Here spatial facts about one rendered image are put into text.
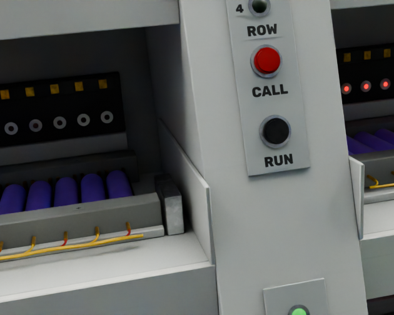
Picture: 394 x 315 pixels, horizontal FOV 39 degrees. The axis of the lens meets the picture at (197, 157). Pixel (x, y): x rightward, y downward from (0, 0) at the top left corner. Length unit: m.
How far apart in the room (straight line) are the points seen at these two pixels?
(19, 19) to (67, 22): 0.03
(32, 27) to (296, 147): 0.17
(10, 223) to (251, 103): 0.17
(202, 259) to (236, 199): 0.04
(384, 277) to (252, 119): 0.14
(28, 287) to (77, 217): 0.06
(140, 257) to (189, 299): 0.04
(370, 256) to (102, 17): 0.23
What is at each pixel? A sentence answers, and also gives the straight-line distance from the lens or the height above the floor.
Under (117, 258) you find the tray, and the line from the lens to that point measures 0.37.
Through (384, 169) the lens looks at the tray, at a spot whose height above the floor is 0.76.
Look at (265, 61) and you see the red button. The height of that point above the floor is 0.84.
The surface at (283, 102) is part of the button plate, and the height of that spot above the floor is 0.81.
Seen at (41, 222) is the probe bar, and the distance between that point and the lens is 0.38.
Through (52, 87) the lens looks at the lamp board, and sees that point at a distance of 0.50.
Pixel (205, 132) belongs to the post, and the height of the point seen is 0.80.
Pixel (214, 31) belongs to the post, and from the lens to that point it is 0.35.
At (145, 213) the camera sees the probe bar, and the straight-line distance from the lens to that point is 0.38.
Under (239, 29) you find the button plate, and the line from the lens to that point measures 0.35.
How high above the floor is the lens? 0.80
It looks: 2 degrees down
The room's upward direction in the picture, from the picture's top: 7 degrees counter-clockwise
